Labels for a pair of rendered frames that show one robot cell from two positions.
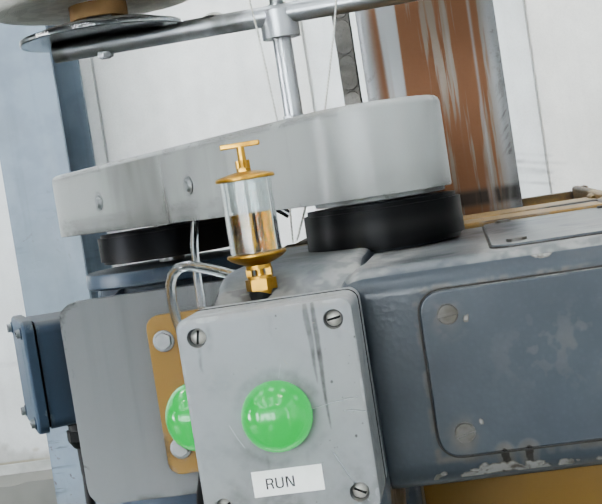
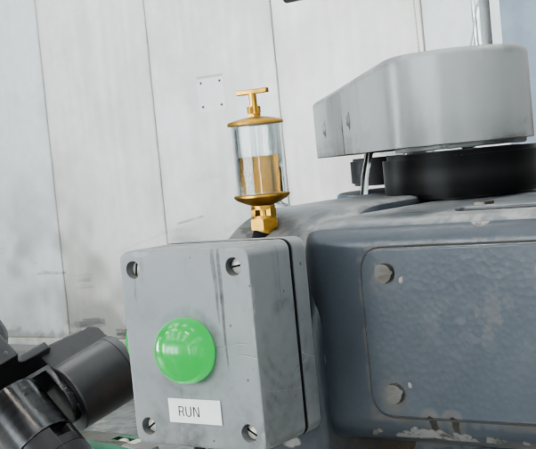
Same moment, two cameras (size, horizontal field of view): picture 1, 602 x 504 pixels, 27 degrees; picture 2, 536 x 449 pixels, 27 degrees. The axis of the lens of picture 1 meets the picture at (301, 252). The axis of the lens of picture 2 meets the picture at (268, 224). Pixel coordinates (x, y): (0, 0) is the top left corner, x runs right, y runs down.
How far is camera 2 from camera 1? 0.27 m
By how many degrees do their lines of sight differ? 28
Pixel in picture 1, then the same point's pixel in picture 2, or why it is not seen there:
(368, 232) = (417, 181)
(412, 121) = (471, 71)
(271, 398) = (169, 333)
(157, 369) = not seen: hidden behind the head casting
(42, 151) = not seen: outside the picture
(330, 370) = (230, 314)
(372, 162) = (426, 111)
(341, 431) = (236, 373)
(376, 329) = (326, 280)
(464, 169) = not seen: outside the picture
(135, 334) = not seen: hidden behind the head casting
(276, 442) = (172, 374)
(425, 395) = (364, 350)
